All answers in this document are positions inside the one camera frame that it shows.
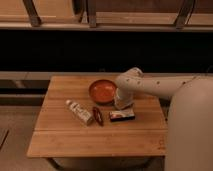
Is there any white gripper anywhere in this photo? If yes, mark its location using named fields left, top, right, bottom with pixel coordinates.
left=114, top=88, right=133, bottom=110

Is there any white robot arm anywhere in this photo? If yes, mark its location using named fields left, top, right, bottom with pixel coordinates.
left=114, top=67, right=213, bottom=171

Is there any black white rectangular box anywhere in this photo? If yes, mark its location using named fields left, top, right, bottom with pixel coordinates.
left=109, top=108, right=135, bottom=122

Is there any orange round bowl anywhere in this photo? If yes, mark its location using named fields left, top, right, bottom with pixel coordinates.
left=89, top=79, right=116, bottom=104

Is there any white tube bottle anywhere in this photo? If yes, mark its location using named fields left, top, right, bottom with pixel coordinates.
left=66, top=100, right=93, bottom=126

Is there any wooden table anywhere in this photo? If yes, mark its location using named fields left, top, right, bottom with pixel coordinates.
left=27, top=75, right=167, bottom=158

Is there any red black handled tool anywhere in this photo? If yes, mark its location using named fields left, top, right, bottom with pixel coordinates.
left=93, top=107, right=104, bottom=126

